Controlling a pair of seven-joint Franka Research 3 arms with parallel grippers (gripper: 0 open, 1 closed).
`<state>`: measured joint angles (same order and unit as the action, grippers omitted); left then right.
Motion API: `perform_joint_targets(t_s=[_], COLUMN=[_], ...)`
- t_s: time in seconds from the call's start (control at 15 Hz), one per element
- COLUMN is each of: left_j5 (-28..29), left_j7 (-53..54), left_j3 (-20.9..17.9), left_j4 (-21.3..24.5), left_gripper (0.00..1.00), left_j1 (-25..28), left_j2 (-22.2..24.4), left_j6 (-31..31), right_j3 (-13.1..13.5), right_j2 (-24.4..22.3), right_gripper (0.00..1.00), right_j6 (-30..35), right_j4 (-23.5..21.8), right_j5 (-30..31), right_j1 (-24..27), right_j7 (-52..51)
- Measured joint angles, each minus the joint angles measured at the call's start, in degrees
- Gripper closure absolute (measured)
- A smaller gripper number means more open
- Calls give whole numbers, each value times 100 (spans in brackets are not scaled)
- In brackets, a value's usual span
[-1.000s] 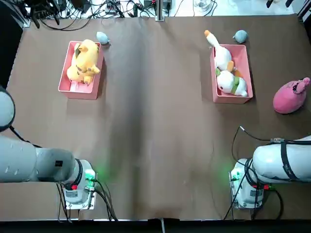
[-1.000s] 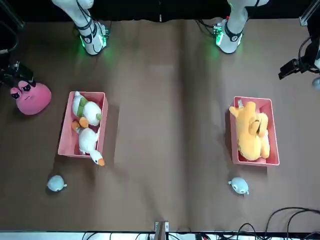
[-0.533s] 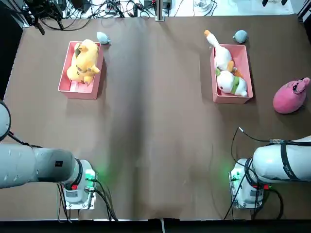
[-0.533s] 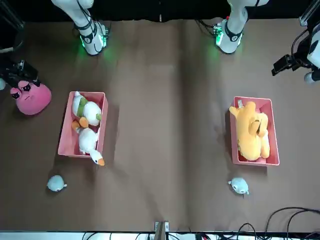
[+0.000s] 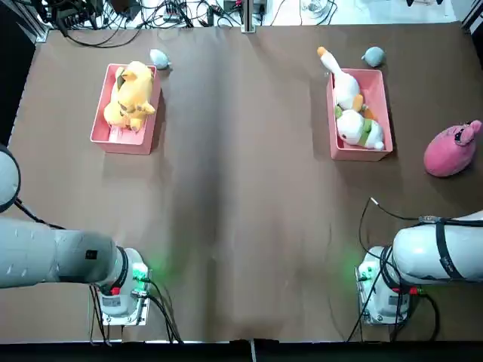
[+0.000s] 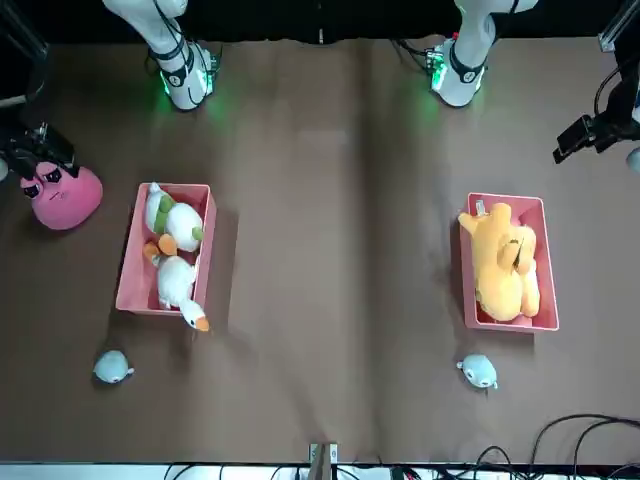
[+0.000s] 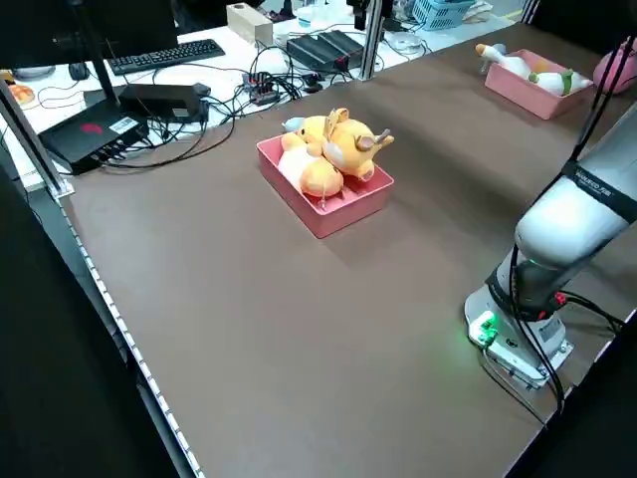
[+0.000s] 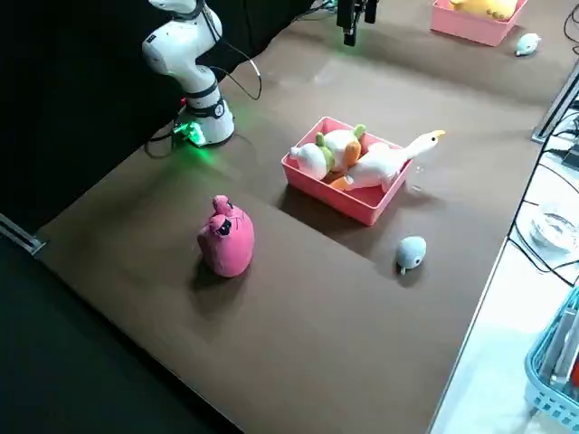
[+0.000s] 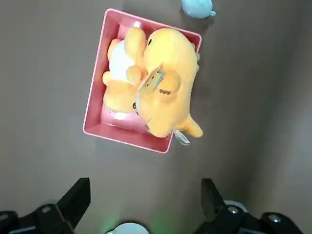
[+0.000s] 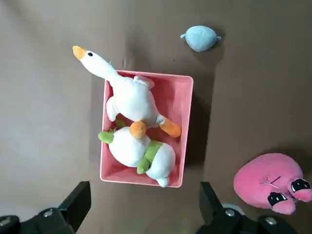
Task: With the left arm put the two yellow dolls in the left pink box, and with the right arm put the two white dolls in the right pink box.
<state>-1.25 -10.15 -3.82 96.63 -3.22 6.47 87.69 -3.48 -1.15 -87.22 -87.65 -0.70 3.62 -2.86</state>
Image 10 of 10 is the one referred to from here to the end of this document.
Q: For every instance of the pink plastic box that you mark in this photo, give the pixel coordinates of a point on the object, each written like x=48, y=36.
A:
x=175, y=102

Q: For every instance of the white doll with green scarf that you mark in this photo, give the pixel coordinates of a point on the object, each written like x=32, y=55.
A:
x=131, y=151

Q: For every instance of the white goose doll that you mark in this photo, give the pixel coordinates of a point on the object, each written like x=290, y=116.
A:
x=131, y=100

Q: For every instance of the pink pig plush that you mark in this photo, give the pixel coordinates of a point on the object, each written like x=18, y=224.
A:
x=263, y=175

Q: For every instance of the small blue-grey plush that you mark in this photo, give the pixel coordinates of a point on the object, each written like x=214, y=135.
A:
x=201, y=37

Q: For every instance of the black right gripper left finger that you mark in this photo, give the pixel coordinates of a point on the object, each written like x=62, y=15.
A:
x=61, y=219

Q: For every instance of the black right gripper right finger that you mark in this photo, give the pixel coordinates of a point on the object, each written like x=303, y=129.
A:
x=226, y=221

